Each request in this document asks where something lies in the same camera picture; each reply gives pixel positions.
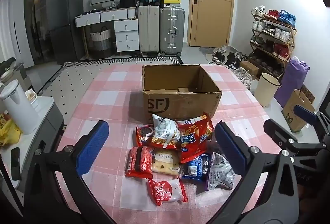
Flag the silver orange noodle snack packet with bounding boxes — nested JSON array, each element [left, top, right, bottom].
[[206, 152, 236, 191]]

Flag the red white pastry packet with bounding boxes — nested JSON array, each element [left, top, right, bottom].
[[148, 178, 189, 207]]

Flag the black storage box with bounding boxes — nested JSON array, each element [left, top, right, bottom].
[[119, 0, 139, 8]]

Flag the large red chip bag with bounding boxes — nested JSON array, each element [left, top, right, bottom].
[[177, 111, 215, 164]]

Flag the woven laundry basket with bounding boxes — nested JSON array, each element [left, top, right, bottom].
[[89, 25, 114, 58]]

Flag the beige dotted rug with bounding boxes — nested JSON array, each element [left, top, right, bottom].
[[36, 57, 184, 102]]

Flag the blue snack packet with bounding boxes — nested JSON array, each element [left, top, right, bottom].
[[180, 153, 212, 183]]

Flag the clear cheese bread packet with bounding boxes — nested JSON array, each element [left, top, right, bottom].
[[151, 149, 181, 175]]

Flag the black phone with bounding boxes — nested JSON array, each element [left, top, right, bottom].
[[11, 147, 22, 181]]

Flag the beige suitcase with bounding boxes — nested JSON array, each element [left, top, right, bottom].
[[138, 5, 160, 58]]

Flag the rows of sneakers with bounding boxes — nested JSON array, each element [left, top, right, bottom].
[[251, 5, 297, 58]]

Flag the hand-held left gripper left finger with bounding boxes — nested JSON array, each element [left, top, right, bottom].
[[23, 120, 116, 224]]

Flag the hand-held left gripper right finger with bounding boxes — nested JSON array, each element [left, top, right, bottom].
[[214, 121, 301, 224]]

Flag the red cake packet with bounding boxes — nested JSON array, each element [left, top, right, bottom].
[[125, 146, 154, 178]]

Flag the white drawer dresser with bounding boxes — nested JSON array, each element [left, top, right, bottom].
[[75, 7, 141, 53]]

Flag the wooden shoe rack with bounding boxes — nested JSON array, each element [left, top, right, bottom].
[[249, 14, 297, 78]]

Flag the small white food container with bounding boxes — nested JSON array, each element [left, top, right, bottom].
[[24, 89, 40, 111]]

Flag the scattered pile of shoes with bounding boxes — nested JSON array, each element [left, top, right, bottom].
[[209, 45, 256, 86]]

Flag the purple bag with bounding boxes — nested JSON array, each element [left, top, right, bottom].
[[274, 56, 310, 109]]

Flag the brown cat face paper bag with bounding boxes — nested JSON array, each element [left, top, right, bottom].
[[281, 89, 316, 134]]

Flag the yellow silver noodle snack packet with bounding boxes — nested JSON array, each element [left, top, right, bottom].
[[150, 113, 181, 150]]

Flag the yellow plastic bag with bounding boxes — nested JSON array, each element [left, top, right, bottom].
[[0, 113, 22, 147]]

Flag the pink checked tablecloth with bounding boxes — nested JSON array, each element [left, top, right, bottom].
[[55, 63, 283, 224]]

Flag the small cardboard box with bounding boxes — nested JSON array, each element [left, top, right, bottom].
[[239, 60, 260, 80]]

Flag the wooden door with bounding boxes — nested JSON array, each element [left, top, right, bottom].
[[189, 0, 235, 47]]

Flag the cream waste bin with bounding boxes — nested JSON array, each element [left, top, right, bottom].
[[254, 72, 281, 107]]

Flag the dark glass cabinet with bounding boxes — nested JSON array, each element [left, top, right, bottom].
[[24, 0, 52, 67]]

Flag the grey appliance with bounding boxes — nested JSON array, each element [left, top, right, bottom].
[[0, 96, 65, 204]]

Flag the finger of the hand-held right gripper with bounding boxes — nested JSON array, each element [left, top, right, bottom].
[[294, 105, 330, 134], [263, 119, 330, 155]]

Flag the grey refrigerator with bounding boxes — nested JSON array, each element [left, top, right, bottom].
[[46, 0, 84, 65]]

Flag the silver suitcase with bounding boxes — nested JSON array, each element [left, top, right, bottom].
[[159, 6, 186, 57]]

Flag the yellow black shoe box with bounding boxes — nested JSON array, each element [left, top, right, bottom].
[[163, 0, 182, 8]]

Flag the dark red cookie packet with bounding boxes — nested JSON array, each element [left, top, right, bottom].
[[136, 124, 156, 147]]

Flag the brown cardboard box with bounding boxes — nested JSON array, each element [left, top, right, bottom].
[[141, 64, 223, 124]]

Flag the grey door mat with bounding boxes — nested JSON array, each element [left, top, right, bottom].
[[198, 46, 228, 60]]

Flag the white kettle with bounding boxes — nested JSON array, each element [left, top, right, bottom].
[[0, 80, 40, 135]]

